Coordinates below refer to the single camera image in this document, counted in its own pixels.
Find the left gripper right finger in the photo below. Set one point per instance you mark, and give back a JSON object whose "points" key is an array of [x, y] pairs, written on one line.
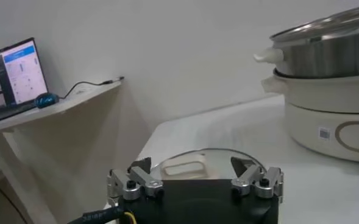
{"points": [[258, 182]]}

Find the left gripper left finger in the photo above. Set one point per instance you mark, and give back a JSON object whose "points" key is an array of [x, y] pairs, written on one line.
{"points": [[130, 185]]}

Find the glass pot lid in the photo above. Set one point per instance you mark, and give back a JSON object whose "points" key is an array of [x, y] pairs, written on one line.
{"points": [[215, 164]]}

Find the perforated steel steamer basket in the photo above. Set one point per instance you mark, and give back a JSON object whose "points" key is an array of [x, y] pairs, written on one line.
{"points": [[328, 54]]}

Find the white electric cooker base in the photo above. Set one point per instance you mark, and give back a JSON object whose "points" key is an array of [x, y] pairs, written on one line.
{"points": [[307, 121]]}

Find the white side desk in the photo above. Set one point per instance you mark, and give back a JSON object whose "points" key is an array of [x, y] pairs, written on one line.
{"points": [[54, 137]]}

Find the blue computer mouse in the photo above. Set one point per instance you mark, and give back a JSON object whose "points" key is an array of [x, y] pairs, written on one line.
{"points": [[46, 100]]}

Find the open laptop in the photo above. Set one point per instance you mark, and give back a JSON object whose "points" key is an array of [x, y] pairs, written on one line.
{"points": [[17, 76]]}

